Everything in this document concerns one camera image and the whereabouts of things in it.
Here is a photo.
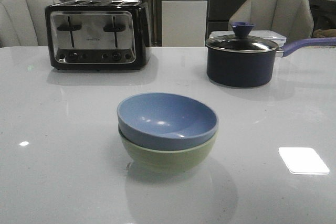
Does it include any blue bowl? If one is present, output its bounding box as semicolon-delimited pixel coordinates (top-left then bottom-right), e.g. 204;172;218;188
117;92;218;151

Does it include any green bowl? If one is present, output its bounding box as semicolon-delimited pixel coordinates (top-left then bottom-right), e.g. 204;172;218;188
118;129;218;173

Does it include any dark blue saucepan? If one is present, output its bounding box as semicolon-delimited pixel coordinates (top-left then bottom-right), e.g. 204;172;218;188
206;37;335;88

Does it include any glass pot lid blue knob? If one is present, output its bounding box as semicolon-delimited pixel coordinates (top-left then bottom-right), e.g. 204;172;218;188
205;22;278;53

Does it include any black and chrome toaster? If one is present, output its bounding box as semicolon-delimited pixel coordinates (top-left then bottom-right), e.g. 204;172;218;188
45;0;151;70

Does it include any white cabinet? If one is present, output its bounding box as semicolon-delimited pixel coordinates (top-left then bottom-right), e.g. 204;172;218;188
162;0;207;47

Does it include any clear plastic container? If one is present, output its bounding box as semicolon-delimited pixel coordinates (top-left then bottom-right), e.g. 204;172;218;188
209;30;287;47

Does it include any beige chair right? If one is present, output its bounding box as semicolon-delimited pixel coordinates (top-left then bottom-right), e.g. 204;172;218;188
229;0;314;43

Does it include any beige chair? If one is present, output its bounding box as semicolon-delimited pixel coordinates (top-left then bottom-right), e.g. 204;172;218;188
229;0;314;43
1;0;60;47

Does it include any beige chair left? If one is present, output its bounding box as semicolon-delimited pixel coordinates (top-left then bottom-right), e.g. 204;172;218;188
1;0;60;47

